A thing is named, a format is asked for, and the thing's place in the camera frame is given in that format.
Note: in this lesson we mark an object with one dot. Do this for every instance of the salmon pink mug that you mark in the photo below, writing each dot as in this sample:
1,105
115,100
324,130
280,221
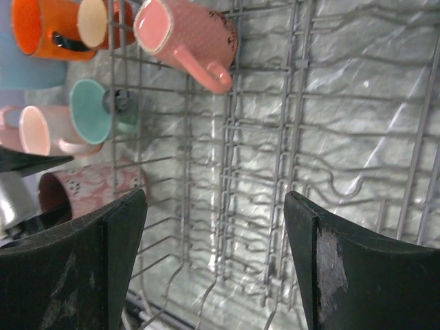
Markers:
191,38

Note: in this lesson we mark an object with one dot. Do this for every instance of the mint green cup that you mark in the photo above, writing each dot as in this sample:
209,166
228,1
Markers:
97,112

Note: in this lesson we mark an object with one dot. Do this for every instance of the small orange cup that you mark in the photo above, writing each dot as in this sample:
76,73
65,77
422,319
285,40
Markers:
92,23

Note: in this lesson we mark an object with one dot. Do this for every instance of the light blue mug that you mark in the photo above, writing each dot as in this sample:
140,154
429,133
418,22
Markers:
22,72

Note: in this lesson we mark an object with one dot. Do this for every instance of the dusty pink mug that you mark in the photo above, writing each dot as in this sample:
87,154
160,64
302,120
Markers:
90,187

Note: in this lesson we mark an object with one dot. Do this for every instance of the grey wire dish rack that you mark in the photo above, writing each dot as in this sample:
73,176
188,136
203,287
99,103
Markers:
337,100

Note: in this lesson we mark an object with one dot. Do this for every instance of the large orange mug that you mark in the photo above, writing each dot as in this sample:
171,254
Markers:
48,29

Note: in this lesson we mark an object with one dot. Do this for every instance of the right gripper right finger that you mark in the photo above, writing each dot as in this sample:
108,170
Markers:
351,277

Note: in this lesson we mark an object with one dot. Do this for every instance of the pale pink gradient mug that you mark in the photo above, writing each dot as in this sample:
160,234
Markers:
48,131

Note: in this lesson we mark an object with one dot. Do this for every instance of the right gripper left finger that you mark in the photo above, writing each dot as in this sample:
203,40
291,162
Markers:
74,275

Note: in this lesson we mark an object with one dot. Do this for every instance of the pink faceted mug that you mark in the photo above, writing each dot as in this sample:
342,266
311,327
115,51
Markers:
10,137

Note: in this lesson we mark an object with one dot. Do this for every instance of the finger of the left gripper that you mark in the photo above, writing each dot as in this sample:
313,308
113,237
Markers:
29,164

